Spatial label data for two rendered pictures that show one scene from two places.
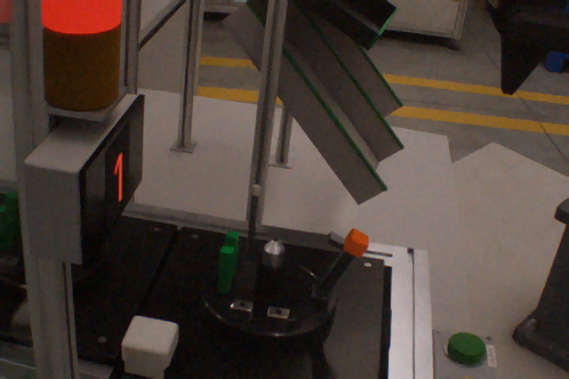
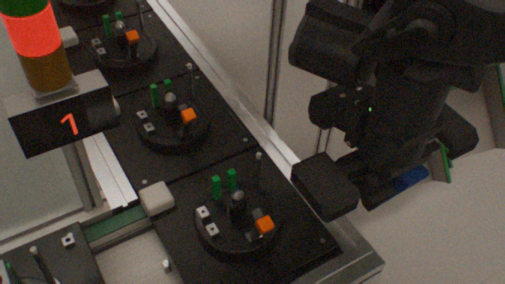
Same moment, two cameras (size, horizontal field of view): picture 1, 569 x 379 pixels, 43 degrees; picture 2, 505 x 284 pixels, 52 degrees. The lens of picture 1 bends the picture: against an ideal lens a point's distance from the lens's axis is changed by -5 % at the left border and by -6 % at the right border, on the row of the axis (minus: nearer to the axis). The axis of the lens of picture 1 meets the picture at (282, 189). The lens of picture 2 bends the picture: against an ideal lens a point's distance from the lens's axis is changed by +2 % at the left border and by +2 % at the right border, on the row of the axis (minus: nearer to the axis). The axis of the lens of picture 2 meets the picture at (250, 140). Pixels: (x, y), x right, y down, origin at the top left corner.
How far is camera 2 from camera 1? 0.56 m
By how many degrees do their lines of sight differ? 44
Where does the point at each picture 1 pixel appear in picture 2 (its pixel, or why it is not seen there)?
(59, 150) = (20, 101)
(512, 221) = not seen: outside the picture
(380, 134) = (438, 162)
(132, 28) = (275, 13)
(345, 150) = not seen: hidden behind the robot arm
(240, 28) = not seen: hidden behind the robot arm
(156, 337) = (154, 198)
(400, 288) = (326, 270)
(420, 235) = (461, 248)
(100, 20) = (25, 51)
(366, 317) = (273, 268)
